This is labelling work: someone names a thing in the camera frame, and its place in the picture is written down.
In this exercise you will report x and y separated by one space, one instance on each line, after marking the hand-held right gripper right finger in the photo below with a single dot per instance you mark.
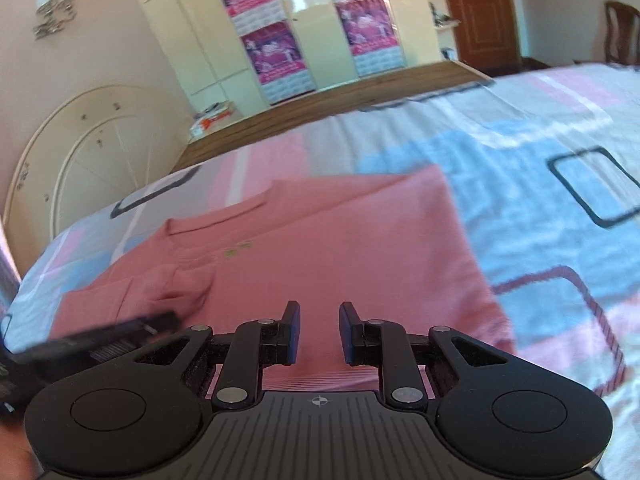
345 334

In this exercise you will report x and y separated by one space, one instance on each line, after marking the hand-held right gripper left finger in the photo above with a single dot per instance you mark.
295 334

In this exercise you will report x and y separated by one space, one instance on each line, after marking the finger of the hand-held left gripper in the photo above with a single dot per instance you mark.
150 324

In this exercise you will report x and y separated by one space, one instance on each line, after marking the pink knit shirt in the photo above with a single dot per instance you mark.
350 240

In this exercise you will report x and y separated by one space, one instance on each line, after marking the cream arched headboard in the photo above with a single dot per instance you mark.
95 160

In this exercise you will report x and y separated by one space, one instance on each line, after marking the white and orange box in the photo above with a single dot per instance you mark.
212 119

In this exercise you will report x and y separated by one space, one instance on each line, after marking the pink and blue patterned bedsheet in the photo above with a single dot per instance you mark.
500 185

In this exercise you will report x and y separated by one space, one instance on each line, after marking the cream wardrobe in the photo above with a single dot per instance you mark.
320 25

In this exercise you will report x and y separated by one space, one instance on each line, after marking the white corner shelf unit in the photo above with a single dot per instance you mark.
445 20

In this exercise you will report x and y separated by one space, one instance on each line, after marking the brown wooden door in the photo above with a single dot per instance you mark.
485 15

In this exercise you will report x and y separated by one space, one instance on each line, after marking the brown wooden chair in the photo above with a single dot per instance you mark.
622 30

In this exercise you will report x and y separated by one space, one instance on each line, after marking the wall lamp with white shades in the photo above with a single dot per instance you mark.
52 10

